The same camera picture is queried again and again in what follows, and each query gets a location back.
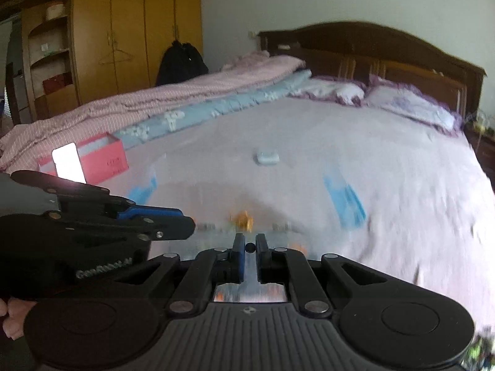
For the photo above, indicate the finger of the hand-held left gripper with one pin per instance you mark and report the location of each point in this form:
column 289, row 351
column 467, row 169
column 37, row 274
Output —
column 174, row 228
column 154, row 213

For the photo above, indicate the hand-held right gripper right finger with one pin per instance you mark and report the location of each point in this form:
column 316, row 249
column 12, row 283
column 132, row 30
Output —
column 263, row 257

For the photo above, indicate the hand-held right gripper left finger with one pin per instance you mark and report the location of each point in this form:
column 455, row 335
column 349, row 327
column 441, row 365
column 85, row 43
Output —
column 239, row 257

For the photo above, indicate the spread of colourful toy bricks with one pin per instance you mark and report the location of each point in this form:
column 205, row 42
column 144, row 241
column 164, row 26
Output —
column 477, row 351

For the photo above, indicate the person's left hand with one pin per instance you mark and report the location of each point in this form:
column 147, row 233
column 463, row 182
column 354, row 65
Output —
column 13, row 317

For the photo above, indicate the pink box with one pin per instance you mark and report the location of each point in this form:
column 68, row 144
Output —
column 108, row 158

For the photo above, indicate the pale blue small case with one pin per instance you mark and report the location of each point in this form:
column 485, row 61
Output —
column 267, row 157

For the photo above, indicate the pink striped quilt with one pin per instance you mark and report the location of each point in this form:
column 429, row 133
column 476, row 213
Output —
column 154, row 100

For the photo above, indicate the blue floral quilt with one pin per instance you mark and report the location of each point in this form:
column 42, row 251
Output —
column 216, row 108

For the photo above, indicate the black backpack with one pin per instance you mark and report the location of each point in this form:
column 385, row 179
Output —
column 180, row 65

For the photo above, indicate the pink fluffy blanket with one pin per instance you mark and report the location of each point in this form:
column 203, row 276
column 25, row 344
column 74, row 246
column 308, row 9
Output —
column 386, row 162

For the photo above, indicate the dark red box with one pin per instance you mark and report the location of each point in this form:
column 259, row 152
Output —
column 58, row 84

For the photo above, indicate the white pillow purple trim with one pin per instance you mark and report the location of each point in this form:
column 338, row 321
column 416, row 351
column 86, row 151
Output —
column 410, row 104
column 344, row 92

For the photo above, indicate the yellow wooden wardrobe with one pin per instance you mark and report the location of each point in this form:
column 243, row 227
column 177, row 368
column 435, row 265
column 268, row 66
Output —
column 127, row 15

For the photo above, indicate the white storage basket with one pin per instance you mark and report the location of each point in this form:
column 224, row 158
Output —
column 54, row 11

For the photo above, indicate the dark wooden headboard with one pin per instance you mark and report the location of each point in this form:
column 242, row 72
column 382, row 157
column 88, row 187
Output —
column 367, row 42

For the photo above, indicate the dark wooden nightstand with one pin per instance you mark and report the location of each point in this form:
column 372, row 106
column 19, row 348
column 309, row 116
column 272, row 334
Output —
column 483, row 147

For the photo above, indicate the white wall socket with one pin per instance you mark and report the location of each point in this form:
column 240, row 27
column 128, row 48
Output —
column 252, row 34

